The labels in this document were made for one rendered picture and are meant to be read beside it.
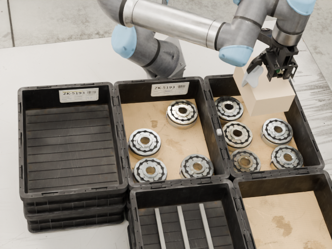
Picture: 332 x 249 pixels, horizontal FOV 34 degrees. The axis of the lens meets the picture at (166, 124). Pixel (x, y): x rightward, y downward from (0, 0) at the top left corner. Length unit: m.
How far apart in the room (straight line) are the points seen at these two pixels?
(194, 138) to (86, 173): 0.37
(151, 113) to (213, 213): 0.41
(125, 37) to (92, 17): 1.50
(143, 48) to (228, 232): 0.70
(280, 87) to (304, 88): 0.63
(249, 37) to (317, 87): 0.92
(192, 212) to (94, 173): 0.32
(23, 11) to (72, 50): 1.27
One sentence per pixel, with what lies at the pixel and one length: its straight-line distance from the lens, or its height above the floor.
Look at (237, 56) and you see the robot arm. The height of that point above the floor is 1.33.
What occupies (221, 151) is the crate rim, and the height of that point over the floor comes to 0.92.
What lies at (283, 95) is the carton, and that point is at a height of 1.12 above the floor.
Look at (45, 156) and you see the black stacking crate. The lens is 1.73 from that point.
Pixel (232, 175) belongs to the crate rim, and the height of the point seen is 0.93.
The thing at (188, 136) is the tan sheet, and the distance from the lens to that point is 1.79.
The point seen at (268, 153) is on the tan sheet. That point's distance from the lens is 1.82.
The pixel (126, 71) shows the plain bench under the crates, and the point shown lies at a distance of 2.12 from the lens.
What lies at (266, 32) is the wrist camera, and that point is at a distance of 1.56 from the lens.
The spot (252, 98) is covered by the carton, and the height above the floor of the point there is 1.11.
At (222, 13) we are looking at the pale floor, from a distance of 3.52.
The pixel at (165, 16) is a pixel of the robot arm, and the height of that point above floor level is 1.32.
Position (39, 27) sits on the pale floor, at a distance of 3.32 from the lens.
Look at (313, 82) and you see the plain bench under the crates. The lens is 2.26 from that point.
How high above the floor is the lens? 2.27
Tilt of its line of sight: 53 degrees down
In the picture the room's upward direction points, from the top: 10 degrees clockwise
